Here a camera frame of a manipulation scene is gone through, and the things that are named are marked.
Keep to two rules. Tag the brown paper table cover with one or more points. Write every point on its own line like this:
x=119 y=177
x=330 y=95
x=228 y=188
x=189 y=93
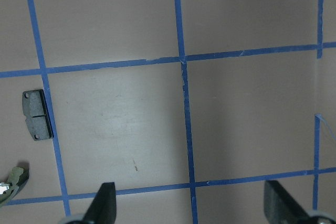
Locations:
x=189 y=106

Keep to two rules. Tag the grey brake pad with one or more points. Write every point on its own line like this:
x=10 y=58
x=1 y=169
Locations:
x=36 y=115

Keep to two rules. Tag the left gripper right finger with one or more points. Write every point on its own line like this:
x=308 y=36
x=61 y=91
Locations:
x=280 y=206

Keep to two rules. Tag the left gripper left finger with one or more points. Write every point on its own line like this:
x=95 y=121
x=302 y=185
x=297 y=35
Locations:
x=103 y=208

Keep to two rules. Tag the curved olive brake shoe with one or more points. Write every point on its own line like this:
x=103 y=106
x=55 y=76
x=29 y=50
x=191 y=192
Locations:
x=15 y=182

